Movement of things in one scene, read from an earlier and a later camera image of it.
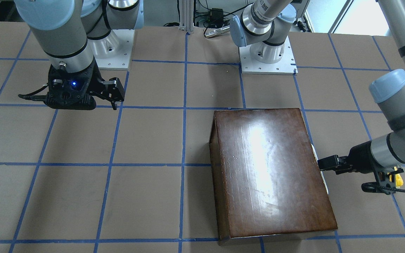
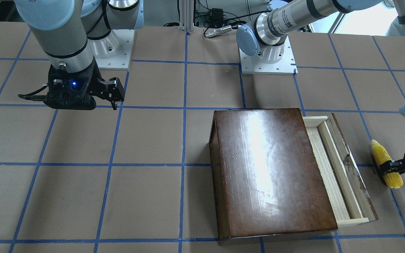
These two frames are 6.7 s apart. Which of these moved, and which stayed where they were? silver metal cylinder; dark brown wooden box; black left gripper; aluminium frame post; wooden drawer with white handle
Moved: wooden drawer with white handle
Stayed: black left gripper; silver metal cylinder; aluminium frame post; dark brown wooden box
